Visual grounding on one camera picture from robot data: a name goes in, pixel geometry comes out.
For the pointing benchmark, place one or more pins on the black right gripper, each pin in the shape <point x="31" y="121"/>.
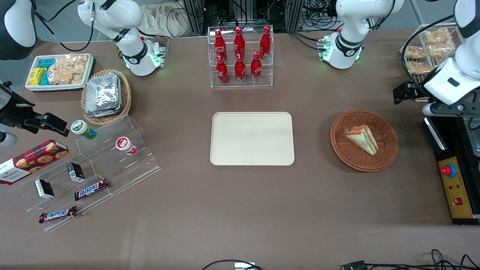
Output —
<point x="15" y="114"/>

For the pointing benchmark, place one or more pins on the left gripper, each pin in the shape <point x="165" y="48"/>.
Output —
<point x="415" y="91"/>

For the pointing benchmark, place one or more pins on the triangular sandwich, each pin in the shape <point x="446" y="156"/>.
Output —
<point x="363" y="138"/>

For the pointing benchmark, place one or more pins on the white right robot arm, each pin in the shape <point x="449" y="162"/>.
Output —
<point x="127" y="22"/>

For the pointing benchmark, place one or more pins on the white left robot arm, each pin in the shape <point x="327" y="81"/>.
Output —
<point x="348" y="22"/>

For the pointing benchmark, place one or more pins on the white rectangular snack tray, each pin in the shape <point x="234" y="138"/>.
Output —
<point x="56" y="87"/>

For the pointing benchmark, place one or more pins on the oval tan wicker basket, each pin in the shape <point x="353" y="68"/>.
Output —
<point x="125" y="93"/>

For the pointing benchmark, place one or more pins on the round brown wicker basket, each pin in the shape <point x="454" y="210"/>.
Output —
<point x="345" y="153"/>

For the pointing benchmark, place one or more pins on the beige rectangular tray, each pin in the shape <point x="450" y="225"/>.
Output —
<point x="252" y="138"/>

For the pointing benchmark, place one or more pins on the clear bag of fried snacks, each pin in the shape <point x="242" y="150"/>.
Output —
<point x="418" y="68"/>
<point x="441" y="51"/>
<point x="437" y="36"/>
<point x="414" y="52"/>

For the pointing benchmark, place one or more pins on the red tartan cookie box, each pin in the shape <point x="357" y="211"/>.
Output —
<point x="33" y="161"/>

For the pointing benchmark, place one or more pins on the green labelled snack cup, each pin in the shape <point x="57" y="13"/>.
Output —
<point x="82" y="129"/>

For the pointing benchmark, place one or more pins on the teal snack pack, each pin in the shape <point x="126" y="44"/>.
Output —
<point x="44" y="78"/>
<point x="47" y="62"/>

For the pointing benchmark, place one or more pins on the yellow snack pack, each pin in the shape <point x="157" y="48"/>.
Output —
<point x="36" y="77"/>

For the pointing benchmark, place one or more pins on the small black box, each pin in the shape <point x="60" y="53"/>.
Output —
<point x="75" y="172"/>
<point x="44" y="188"/>

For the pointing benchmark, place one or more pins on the silver foil packet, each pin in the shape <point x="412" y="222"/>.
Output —
<point x="103" y="92"/>
<point x="101" y="113"/>

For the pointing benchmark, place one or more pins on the clear bag of crackers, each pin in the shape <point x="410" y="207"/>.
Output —
<point x="67" y="69"/>

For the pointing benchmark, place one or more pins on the brown Snickers bar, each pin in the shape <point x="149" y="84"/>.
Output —
<point x="91" y="189"/>
<point x="58" y="214"/>

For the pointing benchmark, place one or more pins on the clear rectangular container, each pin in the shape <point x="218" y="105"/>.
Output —
<point x="474" y="142"/>

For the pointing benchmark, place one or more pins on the red and white snack cup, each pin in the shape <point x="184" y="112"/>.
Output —
<point x="124" y="145"/>

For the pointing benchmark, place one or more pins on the red emergency stop button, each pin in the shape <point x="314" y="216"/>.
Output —
<point x="447" y="170"/>

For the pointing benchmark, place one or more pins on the clear acrylic stepped stand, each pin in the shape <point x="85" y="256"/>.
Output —
<point x="123" y="176"/>

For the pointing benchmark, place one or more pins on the black machine with yellow panel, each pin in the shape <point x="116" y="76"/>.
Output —
<point x="457" y="210"/>

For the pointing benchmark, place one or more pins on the red cola bottle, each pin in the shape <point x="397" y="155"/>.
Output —
<point x="256" y="68"/>
<point x="265" y="43"/>
<point x="240" y="70"/>
<point x="239" y="43"/>
<point x="222" y="72"/>
<point x="219" y="45"/>

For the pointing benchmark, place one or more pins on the beige cloth bag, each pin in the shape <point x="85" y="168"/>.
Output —
<point x="161" y="18"/>

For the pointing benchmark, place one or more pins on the clear acrylic bottle rack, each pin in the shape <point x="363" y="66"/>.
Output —
<point x="247" y="84"/>

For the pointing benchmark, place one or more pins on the small white device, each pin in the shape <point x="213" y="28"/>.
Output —
<point x="244" y="266"/>

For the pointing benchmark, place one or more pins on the aluminium frame profile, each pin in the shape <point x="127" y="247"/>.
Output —
<point x="193" y="15"/>
<point x="294" y="15"/>

